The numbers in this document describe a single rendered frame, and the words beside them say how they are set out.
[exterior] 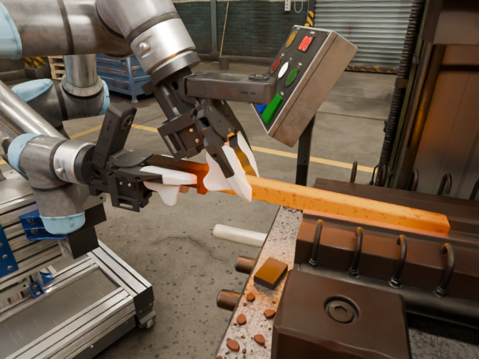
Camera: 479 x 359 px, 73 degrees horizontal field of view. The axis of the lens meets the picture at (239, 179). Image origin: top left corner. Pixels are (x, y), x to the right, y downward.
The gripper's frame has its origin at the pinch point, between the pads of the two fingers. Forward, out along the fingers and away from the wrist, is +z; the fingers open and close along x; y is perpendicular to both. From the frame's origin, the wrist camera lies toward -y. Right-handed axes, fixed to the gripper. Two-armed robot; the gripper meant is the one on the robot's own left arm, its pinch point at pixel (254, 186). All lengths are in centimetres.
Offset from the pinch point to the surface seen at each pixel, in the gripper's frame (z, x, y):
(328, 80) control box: -4.5, -42.6, -8.9
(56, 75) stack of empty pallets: -199, -487, 542
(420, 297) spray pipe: 14.4, 9.9, -16.7
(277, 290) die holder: 11.3, 9.2, -0.8
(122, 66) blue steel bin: -114, -381, 303
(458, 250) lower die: 14.2, 3.6, -21.7
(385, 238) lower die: 10.4, 3.9, -14.9
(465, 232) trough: 15.6, -1.4, -23.1
